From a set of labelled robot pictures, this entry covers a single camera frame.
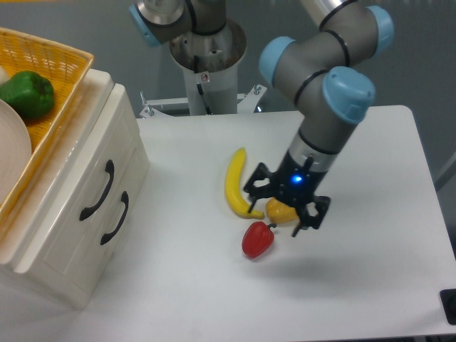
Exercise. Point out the green toy bell pepper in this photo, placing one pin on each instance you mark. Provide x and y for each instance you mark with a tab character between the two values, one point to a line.
29	94

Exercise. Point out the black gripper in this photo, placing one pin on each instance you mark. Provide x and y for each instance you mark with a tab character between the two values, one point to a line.
296	188

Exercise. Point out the yellow toy banana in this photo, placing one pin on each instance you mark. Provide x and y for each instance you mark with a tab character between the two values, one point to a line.
232	187

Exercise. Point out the beige round plate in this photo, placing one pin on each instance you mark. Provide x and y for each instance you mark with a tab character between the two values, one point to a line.
15	148

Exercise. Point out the red toy bell pepper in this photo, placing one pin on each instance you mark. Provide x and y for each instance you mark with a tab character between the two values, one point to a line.
257	239

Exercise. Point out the white drawer cabinet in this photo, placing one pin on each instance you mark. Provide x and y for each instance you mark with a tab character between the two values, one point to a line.
31	209

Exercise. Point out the yellow toy bell pepper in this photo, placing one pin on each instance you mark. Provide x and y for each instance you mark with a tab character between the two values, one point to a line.
280	213

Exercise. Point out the black object at table edge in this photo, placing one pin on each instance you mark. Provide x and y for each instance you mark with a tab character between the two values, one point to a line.
448	299

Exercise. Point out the white round object in basket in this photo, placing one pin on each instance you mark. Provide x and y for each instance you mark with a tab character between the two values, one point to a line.
4	76

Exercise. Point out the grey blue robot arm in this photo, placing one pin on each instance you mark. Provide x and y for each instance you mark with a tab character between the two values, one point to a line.
317	76

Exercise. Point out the white lower drawer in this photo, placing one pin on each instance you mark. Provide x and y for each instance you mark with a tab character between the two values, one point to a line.
75	260

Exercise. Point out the yellow plastic basket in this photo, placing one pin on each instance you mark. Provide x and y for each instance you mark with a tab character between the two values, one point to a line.
45	77

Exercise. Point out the black lower drawer handle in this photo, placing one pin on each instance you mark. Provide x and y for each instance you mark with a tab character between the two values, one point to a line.
125	199

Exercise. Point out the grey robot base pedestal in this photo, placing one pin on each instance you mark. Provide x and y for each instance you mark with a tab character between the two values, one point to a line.
209	66

